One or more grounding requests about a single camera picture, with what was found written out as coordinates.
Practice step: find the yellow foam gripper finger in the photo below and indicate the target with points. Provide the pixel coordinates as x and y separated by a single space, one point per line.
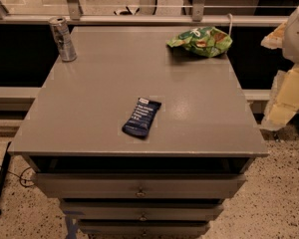
284 100
274 39

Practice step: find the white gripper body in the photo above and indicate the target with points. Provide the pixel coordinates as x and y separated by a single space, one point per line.
298 37

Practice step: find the green rice chip bag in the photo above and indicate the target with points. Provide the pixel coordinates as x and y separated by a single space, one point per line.
207 41

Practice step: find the grey drawer cabinet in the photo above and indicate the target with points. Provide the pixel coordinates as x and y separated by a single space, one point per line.
204 125

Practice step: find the blue snack bar wrapper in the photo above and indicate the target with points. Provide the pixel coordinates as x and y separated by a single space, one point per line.
139 123

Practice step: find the middle grey drawer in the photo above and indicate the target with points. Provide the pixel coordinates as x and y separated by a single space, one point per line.
142 211

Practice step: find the grey drawer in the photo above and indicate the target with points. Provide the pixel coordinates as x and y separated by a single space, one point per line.
142 211
144 228
139 186

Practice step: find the bottom grey drawer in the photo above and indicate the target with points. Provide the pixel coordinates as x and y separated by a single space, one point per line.
144 228

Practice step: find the metal window railing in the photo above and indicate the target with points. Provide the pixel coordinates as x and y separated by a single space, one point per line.
162 12

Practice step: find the silver energy drink can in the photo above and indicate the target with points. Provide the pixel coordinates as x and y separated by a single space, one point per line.
62 38

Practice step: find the top grey drawer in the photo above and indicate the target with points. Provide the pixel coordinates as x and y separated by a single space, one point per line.
139 186

